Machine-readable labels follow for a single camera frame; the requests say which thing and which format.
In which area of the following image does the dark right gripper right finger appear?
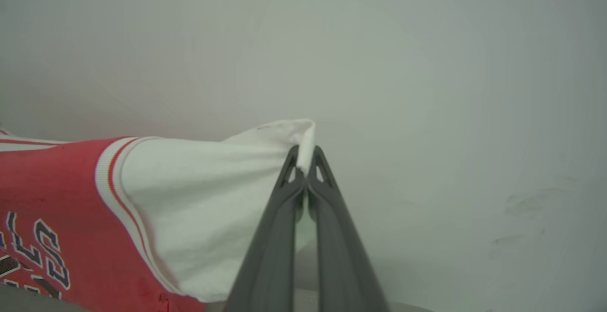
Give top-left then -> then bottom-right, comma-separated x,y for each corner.
308,145 -> 389,312

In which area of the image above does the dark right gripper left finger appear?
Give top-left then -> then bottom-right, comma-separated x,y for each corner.
224,145 -> 304,312

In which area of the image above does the red and white jersey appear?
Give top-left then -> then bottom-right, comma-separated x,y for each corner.
0,119 -> 317,312

